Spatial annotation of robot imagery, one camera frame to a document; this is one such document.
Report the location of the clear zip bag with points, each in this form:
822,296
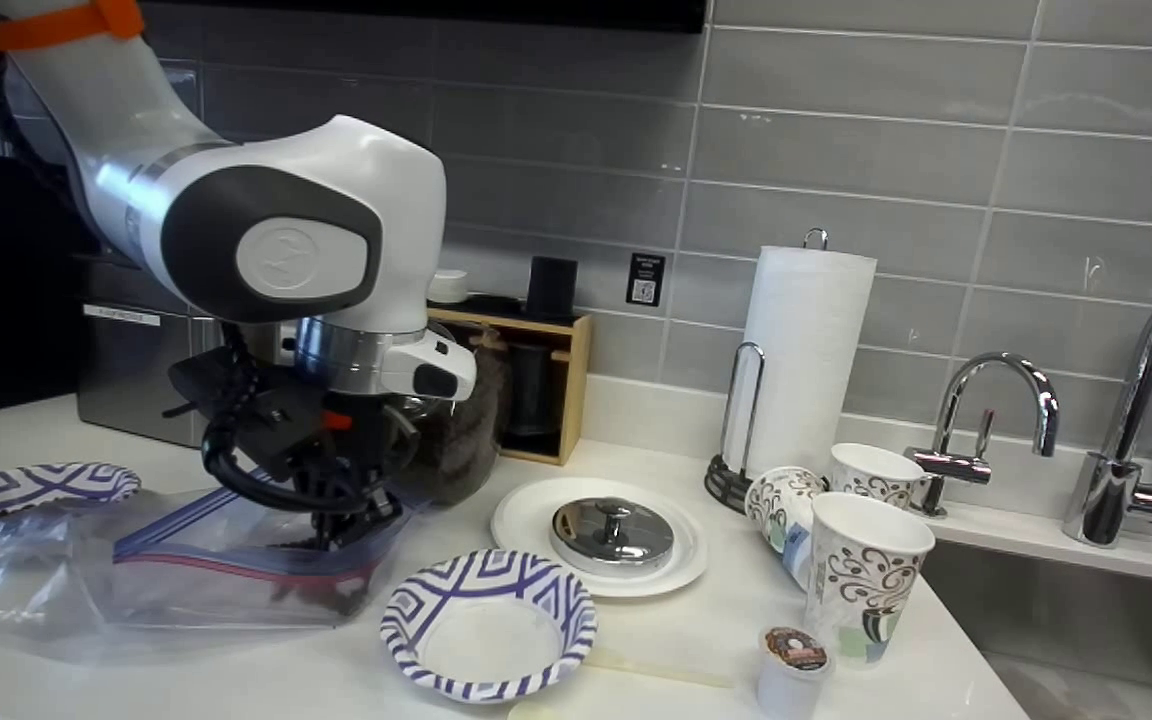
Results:
58,585

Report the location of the wooden countertop organizer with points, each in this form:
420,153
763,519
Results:
577,387

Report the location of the small chrome faucet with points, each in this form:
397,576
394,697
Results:
1000,361

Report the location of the tall chrome faucet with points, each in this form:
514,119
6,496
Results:
1108,492

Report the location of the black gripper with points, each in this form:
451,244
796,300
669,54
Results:
336,445

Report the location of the white paper towel roll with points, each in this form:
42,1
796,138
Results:
803,361

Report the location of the black screen appliance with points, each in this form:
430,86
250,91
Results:
3,293

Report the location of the tall patterned paper cup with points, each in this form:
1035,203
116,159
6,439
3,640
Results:
863,573

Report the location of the metal paper towel holder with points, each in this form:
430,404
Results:
734,487

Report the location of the white ceramic plate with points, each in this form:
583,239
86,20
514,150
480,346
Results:
523,533

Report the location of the black upright box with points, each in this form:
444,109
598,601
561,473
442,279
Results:
549,289

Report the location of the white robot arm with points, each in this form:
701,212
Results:
311,175

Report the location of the white round cap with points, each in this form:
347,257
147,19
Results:
444,285

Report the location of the steel sink basin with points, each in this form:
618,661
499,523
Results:
1080,640

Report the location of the coffee pod capsule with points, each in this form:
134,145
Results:
793,661

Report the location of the blue patterned paper plate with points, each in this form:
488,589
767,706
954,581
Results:
18,491
468,585

